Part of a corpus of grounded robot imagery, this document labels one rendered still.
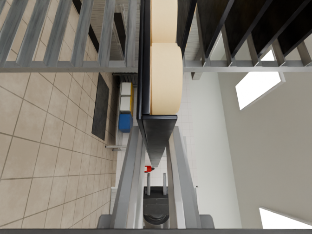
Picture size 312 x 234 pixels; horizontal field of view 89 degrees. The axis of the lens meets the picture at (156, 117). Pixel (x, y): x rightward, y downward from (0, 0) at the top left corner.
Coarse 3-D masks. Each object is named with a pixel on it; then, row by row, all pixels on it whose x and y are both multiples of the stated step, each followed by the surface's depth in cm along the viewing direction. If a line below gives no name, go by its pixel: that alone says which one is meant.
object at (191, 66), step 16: (16, 64) 56; (32, 64) 56; (64, 64) 56; (96, 64) 56; (112, 64) 56; (192, 64) 56; (224, 64) 56; (240, 64) 56; (272, 64) 57; (288, 64) 57
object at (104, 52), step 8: (112, 0) 66; (104, 8) 61; (112, 8) 65; (104, 16) 60; (112, 16) 63; (104, 24) 60; (112, 24) 62; (104, 32) 60; (104, 40) 59; (104, 48) 58; (104, 56) 57; (104, 64) 56
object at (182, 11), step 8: (184, 0) 43; (192, 0) 36; (184, 8) 43; (192, 8) 38; (184, 16) 43; (192, 16) 40; (184, 24) 43; (184, 32) 44; (184, 40) 47; (184, 48) 50
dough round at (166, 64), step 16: (160, 48) 9; (176, 48) 9; (160, 64) 9; (176, 64) 9; (160, 80) 9; (176, 80) 9; (160, 96) 9; (176, 96) 9; (160, 112) 10; (176, 112) 11
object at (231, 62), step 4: (224, 24) 59; (224, 28) 59; (224, 32) 59; (224, 36) 59; (224, 40) 59; (224, 44) 59; (228, 44) 56; (228, 48) 55; (228, 52) 56; (228, 56) 56; (228, 60) 56; (232, 60) 57; (228, 64) 56; (232, 64) 56
